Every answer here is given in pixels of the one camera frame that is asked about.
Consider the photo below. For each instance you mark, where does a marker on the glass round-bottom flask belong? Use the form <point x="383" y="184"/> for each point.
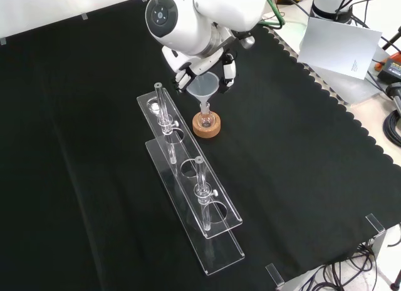
<point x="206" y="120"/>

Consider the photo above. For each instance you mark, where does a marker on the clear plastic funnel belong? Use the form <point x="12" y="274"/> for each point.
<point x="202" y="86"/>

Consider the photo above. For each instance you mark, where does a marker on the clear acrylic funnel stand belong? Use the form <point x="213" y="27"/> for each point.
<point x="194" y="191"/>

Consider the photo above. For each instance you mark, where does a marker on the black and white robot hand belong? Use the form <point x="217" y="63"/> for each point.
<point x="205" y="64"/>

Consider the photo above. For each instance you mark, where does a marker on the black cloth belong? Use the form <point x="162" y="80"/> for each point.
<point x="78" y="147"/>

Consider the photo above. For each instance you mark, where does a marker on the black and orange device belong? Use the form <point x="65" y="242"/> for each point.
<point x="391" y="67"/>

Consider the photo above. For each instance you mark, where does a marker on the pale board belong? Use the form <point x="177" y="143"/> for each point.
<point x="338" y="47"/>

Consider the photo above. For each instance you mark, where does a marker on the black tripod leg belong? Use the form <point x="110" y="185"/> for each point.
<point x="391" y="40"/>

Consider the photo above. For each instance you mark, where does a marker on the clear cloth clip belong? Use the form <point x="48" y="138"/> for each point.
<point x="376" y="223"/>
<point x="275" y="274"/>

